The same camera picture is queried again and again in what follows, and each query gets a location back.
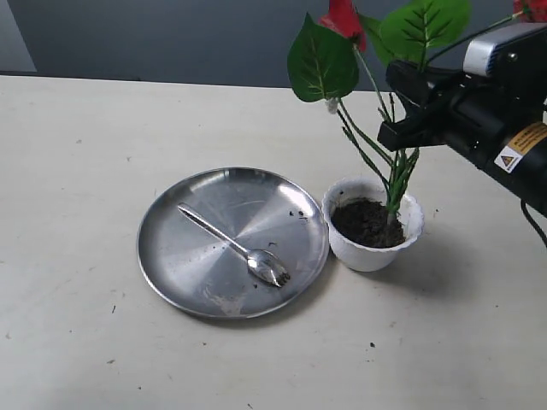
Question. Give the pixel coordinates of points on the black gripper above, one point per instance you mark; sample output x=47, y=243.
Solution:
x=497, y=125

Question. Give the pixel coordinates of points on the stainless steel spork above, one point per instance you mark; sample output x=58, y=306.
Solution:
x=260, y=262

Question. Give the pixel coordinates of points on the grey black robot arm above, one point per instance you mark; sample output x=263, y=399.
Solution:
x=480, y=118

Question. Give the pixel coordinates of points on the white plastic flower pot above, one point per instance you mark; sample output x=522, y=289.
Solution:
x=359, y=235

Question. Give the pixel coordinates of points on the round stainless steel plate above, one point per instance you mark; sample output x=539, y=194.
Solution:
x=202, y=275

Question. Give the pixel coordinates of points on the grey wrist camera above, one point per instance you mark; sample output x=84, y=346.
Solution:
x=483, y=52

